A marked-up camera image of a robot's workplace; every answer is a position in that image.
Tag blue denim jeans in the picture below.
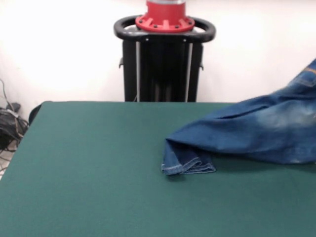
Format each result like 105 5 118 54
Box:
161 58 316 176

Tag dark green table cloth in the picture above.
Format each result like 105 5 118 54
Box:
0 100 316 237

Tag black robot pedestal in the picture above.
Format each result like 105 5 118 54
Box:
113 14 217 102

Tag tangle of black cables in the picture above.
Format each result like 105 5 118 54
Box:
0 79 30 173

